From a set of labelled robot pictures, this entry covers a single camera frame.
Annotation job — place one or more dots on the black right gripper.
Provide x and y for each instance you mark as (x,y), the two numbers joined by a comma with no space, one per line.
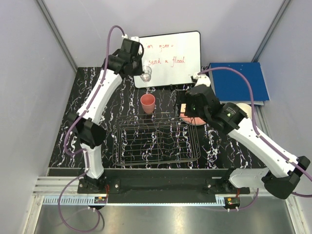
(183,96)

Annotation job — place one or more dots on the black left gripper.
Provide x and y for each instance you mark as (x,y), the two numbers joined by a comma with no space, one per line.
(140,71)

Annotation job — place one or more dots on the pink and cream plate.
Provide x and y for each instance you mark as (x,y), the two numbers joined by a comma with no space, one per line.
(196,121)

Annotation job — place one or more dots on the clear drinking glass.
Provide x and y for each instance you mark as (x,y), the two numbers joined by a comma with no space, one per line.
(146,73)

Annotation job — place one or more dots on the pink plastic cup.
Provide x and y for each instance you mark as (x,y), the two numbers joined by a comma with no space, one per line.
(148,103)

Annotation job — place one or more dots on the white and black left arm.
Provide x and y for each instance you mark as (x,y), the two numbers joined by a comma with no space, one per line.
(85,122)

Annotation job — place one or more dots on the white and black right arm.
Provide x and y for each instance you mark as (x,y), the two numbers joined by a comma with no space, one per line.
(283,170)

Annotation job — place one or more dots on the blue binder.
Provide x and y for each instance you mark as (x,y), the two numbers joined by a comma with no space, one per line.
(230,87)

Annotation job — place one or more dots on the small whiteboard with red writing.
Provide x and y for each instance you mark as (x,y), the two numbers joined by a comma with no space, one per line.
(173,58)

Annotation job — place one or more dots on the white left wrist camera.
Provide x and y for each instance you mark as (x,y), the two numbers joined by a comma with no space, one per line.
(131,38)

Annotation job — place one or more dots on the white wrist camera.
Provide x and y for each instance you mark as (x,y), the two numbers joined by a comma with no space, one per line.
(201,79)
(131,38)

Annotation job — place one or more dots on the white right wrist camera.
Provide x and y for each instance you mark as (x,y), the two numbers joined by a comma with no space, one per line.
(201,79)

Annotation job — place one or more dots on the metal wire dish rack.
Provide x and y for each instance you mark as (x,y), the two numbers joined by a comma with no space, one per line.
(160,138)

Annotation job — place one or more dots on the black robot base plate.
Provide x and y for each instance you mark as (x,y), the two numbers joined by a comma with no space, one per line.
(161,186)

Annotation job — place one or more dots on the white cable duct strip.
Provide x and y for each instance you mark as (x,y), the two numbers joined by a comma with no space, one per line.
(74,200)

